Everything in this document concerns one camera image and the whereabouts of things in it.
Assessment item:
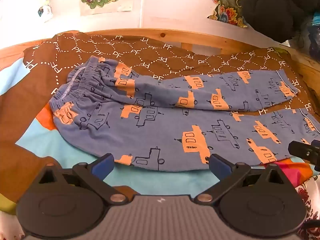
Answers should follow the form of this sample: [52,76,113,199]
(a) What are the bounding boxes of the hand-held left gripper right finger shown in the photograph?
[194,153,286,204]

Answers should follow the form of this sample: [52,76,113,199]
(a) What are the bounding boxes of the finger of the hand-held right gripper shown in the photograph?
[287,139,320,172]

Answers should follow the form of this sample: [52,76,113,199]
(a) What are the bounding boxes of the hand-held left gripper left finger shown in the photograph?
[37,153,129,204]

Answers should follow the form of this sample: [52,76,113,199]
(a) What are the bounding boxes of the blue pants with orange print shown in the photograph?
[49,56,320,172]

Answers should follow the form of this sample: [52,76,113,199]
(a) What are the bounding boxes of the white floral bed sheet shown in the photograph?
[0,180,320,240]

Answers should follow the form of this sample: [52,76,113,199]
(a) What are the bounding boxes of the brown patterned printed blanket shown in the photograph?
[0,30,320,215]

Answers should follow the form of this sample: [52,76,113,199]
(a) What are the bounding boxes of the teal plastic container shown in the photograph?
[306,14,320,58]

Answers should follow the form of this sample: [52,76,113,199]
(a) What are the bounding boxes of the black cloth pile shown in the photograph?
[240,0,320,44]

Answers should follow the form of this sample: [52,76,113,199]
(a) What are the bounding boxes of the wooden bed frame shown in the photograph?
[0,28,320,98]

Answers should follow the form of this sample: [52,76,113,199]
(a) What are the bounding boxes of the colourful floral wall cloth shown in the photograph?
[204,0,248,28]

